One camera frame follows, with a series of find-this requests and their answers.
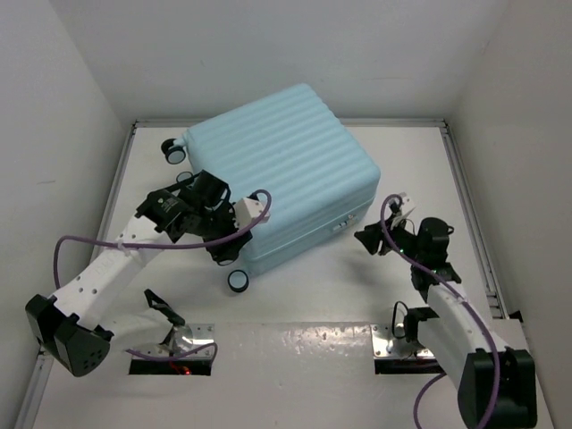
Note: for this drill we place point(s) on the front left suitcase wheel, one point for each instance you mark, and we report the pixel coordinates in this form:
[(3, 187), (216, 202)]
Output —
[(238, 281)]

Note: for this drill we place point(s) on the lid lower wheel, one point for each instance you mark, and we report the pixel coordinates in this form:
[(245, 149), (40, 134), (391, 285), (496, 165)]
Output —
[(183, 176)]

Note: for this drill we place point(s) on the lid wheel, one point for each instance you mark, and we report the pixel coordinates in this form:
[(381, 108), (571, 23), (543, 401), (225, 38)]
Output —
[(173, 153), (183, 176)]

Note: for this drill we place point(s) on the lid upper wheel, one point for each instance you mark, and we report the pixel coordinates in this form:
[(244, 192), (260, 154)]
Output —
[(173, 153)]

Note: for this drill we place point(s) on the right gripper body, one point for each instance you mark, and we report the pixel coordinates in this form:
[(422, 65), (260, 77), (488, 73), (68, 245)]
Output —
[(405, 241)]

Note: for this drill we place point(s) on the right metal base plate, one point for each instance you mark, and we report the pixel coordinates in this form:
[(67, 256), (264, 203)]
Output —
[(391, 345)]

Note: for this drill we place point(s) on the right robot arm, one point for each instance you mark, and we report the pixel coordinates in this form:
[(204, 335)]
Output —
[(495, 383)]

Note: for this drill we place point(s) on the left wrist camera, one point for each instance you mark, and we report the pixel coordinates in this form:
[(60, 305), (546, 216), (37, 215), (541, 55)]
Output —
[(248, 211)]

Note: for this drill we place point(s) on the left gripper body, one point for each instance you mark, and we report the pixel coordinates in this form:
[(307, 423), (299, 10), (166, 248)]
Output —
[(217, 224)]

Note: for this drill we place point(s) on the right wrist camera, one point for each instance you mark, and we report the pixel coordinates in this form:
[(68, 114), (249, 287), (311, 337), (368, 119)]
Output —
[(402, 206)]

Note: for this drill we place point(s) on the light blue suitcase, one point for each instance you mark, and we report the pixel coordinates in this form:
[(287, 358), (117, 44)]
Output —
[(291, 144)]

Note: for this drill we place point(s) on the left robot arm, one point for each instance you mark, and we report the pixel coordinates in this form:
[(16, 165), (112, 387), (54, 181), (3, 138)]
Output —
[(71, 324)]

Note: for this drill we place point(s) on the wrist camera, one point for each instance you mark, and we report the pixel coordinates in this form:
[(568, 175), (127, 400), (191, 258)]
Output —
[(248, 211), (402, 206)]

